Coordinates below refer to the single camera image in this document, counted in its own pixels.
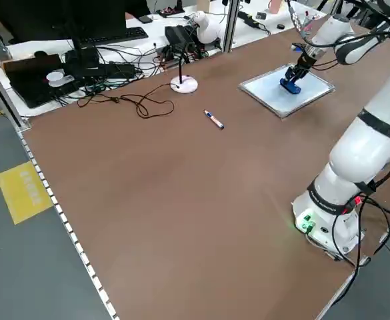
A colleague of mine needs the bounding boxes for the silver framed whiteboard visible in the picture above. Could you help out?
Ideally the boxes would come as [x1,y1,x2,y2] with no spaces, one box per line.
[238,62,335,120]

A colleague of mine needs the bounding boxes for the black power supply box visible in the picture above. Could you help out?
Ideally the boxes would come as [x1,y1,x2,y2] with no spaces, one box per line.
[165,25,196,51]

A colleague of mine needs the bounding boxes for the black lamp power cable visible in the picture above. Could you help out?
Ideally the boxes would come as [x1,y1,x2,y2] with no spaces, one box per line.
[77,81,182,118]

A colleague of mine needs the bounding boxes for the aluminium frame post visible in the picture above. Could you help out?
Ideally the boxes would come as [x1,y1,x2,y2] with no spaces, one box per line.
[0,53,31,131]
[223,0,243,53]

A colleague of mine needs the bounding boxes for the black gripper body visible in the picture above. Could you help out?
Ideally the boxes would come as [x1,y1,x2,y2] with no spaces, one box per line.
[296,53,317,70]

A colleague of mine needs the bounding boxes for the blue whiteboard eraser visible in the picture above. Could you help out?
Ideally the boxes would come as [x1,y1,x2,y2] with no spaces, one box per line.
[279,77,302,95]

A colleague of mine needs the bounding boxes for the black keyboard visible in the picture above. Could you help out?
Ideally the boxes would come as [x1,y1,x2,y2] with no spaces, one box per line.
[76,26,149,47]

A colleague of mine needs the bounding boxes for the yellow floor sticker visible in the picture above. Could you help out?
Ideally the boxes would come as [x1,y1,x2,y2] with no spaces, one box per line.
[0,162,54,226]

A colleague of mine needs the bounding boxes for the white blue whiteboard marker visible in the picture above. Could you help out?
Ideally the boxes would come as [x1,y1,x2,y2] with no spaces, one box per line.
[203,109,225,130]

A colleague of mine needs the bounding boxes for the dark laptop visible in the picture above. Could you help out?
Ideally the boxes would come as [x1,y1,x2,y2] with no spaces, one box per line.
[3,53,81,109]

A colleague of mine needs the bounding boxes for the black base cable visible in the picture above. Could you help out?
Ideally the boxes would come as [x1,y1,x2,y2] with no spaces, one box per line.
[316,191,390,320]

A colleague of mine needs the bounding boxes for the white desk lamp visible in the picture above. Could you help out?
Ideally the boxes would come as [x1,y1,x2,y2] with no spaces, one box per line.
[170,9,223,95]

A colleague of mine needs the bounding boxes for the white bowl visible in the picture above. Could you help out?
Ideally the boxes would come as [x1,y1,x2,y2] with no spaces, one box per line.
[45,70,66,88]

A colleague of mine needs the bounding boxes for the black computer monitor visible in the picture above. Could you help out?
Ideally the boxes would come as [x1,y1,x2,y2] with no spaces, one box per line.
[1,0,128,69]

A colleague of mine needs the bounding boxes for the clear plastic pen cup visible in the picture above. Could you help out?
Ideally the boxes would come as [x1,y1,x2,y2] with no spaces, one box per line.
[299,11,315,33]

